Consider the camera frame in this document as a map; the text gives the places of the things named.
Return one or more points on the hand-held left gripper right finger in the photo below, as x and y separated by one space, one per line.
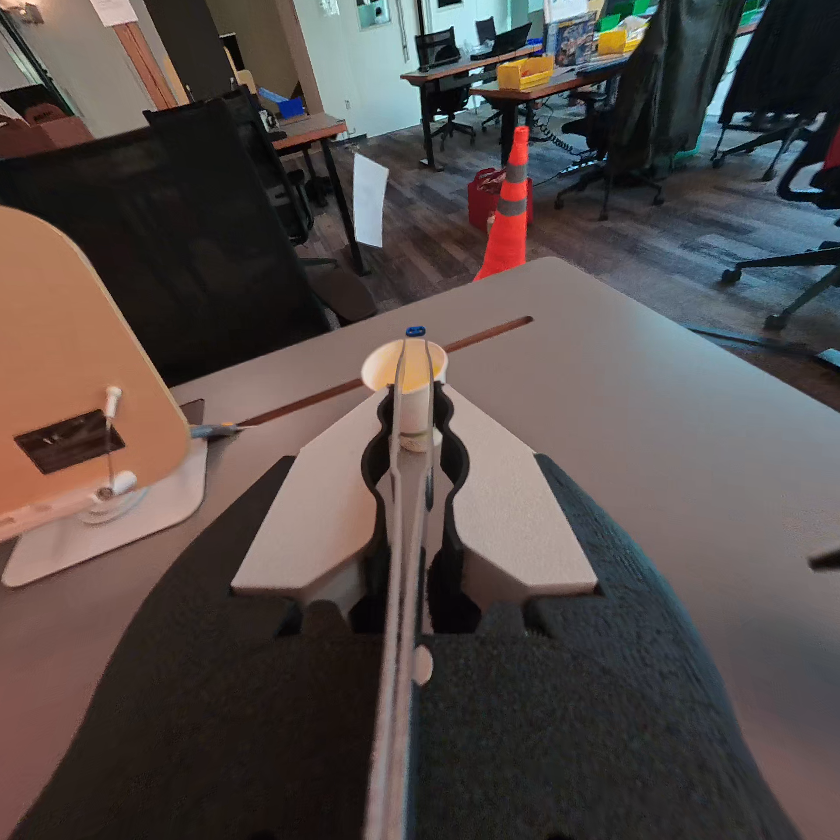
518 512

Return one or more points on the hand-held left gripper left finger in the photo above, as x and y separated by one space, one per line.
315 512

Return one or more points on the dark green jacket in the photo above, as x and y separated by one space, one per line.
669 79

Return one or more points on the orange traffic cone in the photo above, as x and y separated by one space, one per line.
508 223

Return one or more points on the wooden tablet stand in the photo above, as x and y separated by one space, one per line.
65 341

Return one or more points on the black mesh office chair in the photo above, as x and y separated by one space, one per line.
164 229

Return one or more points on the black jacket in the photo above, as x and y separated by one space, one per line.
774 59

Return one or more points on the white paper sheet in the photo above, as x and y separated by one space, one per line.
369 197

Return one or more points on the metal tweezers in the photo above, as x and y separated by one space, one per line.
397 656

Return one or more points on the red bag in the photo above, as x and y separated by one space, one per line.
482 197

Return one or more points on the long wooden office desk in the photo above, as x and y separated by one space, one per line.
453 67

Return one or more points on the grey yellow scissors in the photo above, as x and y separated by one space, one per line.
210 431

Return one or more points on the white paper cup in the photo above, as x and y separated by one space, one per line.
415 410

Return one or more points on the yellow plastic bin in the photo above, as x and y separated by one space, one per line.
617 40
525 72

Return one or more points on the grey desk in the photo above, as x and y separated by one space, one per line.
623 426

